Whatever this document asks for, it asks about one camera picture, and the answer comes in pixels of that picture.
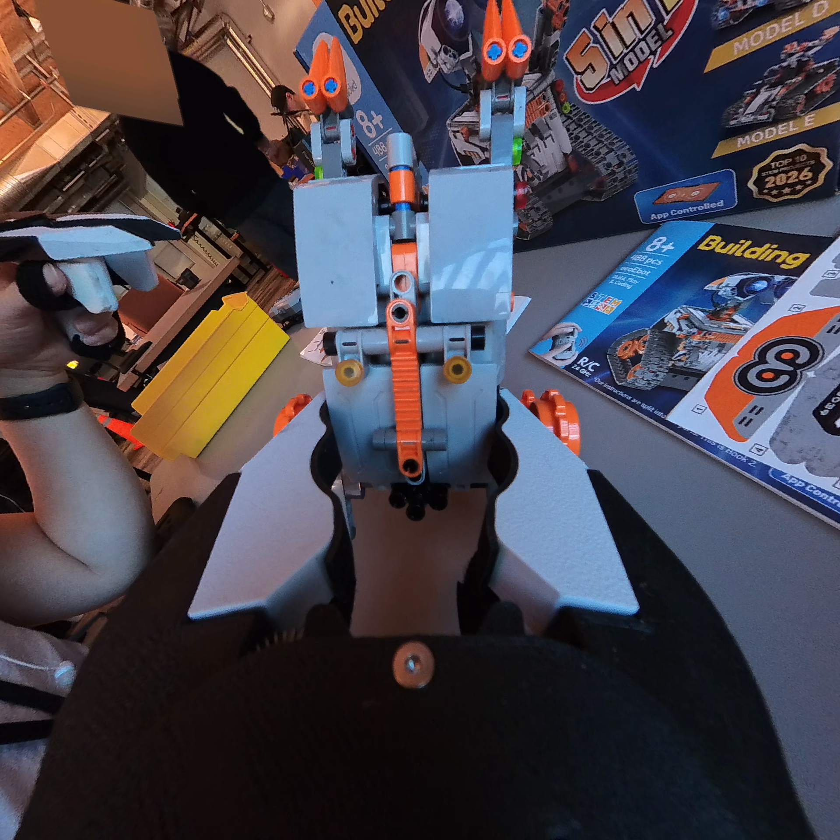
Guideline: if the person's left forearm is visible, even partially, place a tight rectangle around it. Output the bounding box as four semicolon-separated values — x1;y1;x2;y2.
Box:
0;403;156;627

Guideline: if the blue cover booklet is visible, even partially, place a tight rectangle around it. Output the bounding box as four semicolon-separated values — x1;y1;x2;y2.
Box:
528;220;840;531

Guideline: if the black wrist band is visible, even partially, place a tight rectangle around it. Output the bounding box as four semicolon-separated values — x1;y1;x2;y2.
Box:
0;379;86;422

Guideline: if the blue robot kit box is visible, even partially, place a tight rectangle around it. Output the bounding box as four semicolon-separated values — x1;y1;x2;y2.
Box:
294;0;840;256

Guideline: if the grey orange toy robot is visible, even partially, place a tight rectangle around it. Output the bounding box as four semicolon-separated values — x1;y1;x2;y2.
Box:
272;0;585;521

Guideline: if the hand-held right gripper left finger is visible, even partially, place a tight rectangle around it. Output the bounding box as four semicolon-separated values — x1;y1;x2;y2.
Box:
187;392;358;621

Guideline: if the robot sticker sheet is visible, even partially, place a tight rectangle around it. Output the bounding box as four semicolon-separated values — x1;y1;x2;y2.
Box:
669;233;840;490

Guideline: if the grey desk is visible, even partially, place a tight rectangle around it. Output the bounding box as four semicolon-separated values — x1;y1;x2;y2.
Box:
144;197;840;840

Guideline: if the yellow plastic bin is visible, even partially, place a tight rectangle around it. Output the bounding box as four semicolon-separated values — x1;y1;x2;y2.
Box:
131;292;291;460

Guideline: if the person's left hand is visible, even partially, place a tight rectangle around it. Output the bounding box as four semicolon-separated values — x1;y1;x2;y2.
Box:
0;262;126;398

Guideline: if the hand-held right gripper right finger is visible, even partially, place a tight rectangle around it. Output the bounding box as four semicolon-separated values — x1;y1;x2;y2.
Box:
486;392;641;618

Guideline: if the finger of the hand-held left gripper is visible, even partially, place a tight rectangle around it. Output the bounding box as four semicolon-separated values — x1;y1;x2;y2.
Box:
0;214;179;241
36;228;182;293

